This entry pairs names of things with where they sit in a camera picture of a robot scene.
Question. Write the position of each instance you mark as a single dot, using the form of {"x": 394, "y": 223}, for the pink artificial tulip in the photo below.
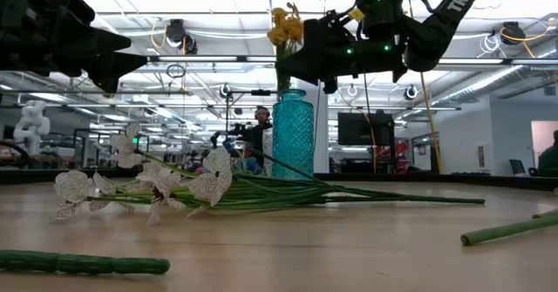
{"x": 201, "y": 169}

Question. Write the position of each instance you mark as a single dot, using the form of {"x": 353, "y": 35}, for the black background robot arm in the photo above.
{"x": 235, "y": 134}

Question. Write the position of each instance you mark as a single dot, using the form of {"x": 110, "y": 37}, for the yellow artificial flower bunch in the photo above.
{"x": 283, "y": 32}

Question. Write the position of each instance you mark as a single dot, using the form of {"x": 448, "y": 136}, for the red artificial tulip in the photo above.
{"x": 505, "y": 230}

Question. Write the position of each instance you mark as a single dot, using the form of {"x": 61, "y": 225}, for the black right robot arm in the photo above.
{"x": 436, "y": 30}

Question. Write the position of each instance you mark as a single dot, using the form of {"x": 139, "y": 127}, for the red equipment stand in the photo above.
{"x": 399, "y": 157}

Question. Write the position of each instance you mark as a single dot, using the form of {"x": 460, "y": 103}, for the small yellow tag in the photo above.
{"x": 356, "y": 14}

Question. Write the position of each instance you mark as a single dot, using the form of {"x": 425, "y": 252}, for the teal textured glass vase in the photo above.
{"x": 293, "y": 139}

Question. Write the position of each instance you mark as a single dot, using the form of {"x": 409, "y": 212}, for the black monitor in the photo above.
{"x": 362, "y": 128}

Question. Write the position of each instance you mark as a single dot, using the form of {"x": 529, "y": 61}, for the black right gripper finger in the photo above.
{"x": 327, "y": 37}
{"x": 309, "y": 69}

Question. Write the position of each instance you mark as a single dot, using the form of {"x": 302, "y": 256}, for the person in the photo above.
{"x": 260, "y": 135}
{"x": 550, "y": 159}

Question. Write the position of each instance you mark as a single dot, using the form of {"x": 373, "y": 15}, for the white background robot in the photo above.
{"x": 31, "y": 126}

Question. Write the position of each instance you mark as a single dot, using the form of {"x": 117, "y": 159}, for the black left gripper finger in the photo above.
{"x": 87, "y": 43}
{"x": 115, "y": 67}

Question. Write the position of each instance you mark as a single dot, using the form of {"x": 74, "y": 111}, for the blue artificial flower bunch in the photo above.
{"x": 252, "y": 165}

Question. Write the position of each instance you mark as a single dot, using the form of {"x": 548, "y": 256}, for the white artificial flower bunch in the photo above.
{"x": 209, "y": 183}

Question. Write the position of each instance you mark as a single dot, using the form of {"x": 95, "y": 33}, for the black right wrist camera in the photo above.
{"x": 380, "y": 13}

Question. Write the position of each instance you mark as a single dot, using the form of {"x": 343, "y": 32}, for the red artificial flower bunch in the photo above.
{"x": 87, "y": 263}

